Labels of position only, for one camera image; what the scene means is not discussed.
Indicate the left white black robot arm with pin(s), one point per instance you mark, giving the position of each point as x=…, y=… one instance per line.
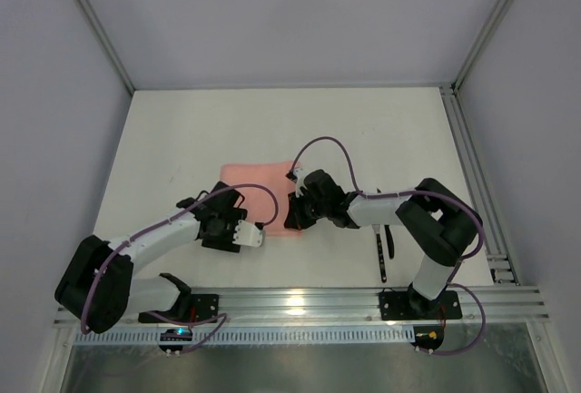
x=100, y=284

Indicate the slotted grey cable duct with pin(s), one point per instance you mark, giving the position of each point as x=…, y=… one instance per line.
x=243, y=336

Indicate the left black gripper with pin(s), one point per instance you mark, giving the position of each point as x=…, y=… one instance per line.
x=222, y=233

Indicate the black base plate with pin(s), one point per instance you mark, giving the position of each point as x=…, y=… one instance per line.
x=395, y=307
x=202, y=307

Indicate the black handled knife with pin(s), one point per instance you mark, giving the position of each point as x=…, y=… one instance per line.
x=390, y=242

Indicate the aluminium corner post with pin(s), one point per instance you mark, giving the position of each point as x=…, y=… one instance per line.
x=485, y=35
x=102, y=38

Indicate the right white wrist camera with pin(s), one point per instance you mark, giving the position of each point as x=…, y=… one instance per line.
x=297, y=176

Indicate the black controller board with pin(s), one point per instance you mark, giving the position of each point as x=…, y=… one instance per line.
x=427, y=338
x=174, y=341

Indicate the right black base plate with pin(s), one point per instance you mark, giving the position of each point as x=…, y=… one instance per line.
x=395, y=307

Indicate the left aluminium corner post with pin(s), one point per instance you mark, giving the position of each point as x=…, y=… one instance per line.
x=102, y=38

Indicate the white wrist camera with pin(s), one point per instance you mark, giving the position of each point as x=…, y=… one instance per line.
x=248, y=234
x=297, y=176

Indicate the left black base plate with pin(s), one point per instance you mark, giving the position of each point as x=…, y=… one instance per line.
x=202, y=307

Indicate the black handled fork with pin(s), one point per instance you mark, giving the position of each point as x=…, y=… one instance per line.
x=379, y=246

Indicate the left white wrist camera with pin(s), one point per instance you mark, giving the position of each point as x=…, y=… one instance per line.
x=248, y=234

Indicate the aluminium front rail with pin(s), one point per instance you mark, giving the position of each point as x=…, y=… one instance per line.
x=354, y=306

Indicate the pink cloth napkin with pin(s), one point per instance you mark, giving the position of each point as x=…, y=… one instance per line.
x=258, y=203

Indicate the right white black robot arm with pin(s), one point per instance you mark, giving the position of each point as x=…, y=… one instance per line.
x=440, y=223

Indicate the right black controller board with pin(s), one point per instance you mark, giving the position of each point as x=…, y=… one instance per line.
x=427, y=338

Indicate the right aluminium side rail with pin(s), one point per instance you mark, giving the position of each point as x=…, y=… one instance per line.
x=502, y=269

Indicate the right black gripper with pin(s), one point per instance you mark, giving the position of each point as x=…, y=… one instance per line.
x=300, y=211

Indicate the right aluminium corner post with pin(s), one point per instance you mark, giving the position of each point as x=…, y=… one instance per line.
x=485, y=35

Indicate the left black controller board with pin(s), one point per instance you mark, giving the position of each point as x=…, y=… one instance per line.
x=174, y=341

